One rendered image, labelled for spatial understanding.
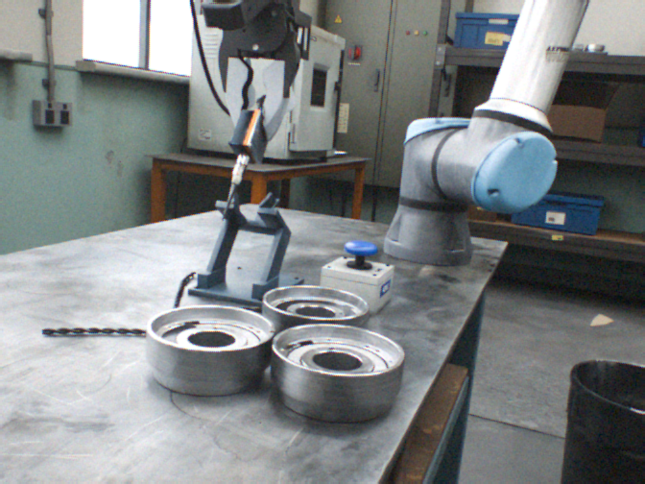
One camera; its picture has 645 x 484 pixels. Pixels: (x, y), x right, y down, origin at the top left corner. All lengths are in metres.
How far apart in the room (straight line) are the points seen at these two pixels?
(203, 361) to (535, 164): 0.57
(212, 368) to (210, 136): 2.53
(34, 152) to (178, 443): 2.13
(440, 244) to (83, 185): 1.94
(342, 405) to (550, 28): 0.65
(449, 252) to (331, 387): 0.58
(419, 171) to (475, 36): 3.10
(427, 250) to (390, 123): 3.43
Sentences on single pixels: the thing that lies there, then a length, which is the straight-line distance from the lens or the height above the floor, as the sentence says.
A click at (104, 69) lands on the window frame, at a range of 2.61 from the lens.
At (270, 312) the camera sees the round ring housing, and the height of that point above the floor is 0.84.
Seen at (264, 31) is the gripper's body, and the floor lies 1.11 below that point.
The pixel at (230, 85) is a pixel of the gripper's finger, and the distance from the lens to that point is 0.73.
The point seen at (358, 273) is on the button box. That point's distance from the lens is 0.70.
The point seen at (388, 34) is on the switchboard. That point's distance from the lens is 4.44.
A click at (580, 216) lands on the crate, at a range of 3.99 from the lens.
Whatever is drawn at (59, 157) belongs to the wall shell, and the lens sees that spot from 2.58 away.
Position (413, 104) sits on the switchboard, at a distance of 4.34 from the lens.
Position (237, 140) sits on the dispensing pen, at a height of 0.98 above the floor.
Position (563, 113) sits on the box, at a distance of 3.93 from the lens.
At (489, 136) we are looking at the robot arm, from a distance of 0.88.
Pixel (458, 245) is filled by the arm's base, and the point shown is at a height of 0.83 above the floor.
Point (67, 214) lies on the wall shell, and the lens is 2.64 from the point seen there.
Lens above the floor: 1.02
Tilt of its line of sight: 12 degrees down
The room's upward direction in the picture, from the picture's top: 5 degrees clockwise
